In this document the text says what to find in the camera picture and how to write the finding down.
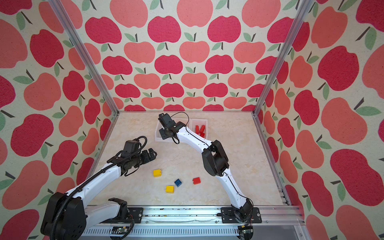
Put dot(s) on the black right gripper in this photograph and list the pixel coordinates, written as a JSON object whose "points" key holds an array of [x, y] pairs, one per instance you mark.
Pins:
{"points": [[161, 134]]}

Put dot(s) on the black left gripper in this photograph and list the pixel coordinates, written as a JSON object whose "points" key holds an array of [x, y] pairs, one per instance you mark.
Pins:
{"points": [[147, 158]]}

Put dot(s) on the yellow lego brick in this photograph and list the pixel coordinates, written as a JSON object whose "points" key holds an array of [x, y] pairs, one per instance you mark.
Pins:
{"points": [[157, 173], [170, 189]]}

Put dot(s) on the red long lego brick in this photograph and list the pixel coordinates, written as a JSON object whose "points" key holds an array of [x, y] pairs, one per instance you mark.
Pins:
{"points": [[202, 131]]}

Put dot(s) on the yellow lego brick front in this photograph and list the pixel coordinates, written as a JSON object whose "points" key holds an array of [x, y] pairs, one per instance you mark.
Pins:
{"points": [[170, 189]]}

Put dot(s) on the dark blue lego brick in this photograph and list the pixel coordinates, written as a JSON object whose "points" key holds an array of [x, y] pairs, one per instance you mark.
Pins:
{"points": [[178, 182]]}

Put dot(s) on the red small lego brick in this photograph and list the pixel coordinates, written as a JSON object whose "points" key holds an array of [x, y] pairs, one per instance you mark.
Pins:
{"points": [[196, 181]]}

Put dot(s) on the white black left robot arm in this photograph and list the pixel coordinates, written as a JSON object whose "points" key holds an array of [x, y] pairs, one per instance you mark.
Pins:
{"points": [[68, 214]]}

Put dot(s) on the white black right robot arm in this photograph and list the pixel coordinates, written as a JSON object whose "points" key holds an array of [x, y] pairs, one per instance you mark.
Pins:
{"points": [[216, 164]]}

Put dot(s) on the white left plastic bin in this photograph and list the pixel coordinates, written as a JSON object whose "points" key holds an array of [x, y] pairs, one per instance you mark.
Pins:
{"points": [[158, 137]]}

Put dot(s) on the white middle plastic bin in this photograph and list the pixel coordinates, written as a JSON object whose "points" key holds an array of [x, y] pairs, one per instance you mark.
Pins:
{"points": [[181, 122]]}

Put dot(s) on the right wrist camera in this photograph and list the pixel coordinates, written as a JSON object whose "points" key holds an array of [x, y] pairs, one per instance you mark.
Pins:
{"points": [[166, 121]]}

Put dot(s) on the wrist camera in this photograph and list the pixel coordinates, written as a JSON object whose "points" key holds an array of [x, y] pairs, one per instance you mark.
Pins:
{"points": [[166, 121], [130, 147]]}

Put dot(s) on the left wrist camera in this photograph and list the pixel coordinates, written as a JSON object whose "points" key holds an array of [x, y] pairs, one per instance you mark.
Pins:
{"points": [[130, 147]]}

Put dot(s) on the left aluminium corner post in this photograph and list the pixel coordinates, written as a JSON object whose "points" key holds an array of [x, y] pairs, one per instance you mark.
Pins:
{"points": [[71, 31]]}

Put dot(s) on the aluminium corner post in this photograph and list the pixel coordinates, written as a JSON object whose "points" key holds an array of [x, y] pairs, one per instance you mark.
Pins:
{"points": [[286, 47], [71, 31]]}

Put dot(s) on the right aluminium corner post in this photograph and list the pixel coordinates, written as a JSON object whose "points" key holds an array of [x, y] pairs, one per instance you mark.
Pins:
{"points": [[286, 47]]}

